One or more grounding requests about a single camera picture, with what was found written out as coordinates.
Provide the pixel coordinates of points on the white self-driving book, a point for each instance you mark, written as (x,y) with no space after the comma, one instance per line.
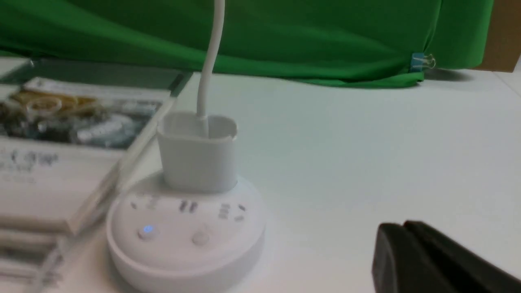
(64,146)

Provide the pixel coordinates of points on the large bottom white book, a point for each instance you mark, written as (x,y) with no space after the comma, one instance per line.
(22,266)

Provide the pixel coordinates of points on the brown cardboard panel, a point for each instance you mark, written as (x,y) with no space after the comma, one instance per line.
(503,45)

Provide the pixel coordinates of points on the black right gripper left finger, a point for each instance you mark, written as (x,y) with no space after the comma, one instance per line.
(400,265)

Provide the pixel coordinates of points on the round white power strip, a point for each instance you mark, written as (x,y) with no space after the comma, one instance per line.
(166,241)

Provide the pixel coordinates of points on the middle white book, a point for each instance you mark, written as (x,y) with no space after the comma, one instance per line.
(32,242)

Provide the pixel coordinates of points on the green backdrop cloth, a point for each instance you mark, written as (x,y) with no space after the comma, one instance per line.
(337,43)

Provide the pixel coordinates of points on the white desk lamp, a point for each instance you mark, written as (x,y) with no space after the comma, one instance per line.
(197,149)

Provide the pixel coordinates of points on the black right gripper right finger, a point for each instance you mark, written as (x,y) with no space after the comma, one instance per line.
(463,269)

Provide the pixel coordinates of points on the blue binder clip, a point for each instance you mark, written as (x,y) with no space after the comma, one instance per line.
(419,61)

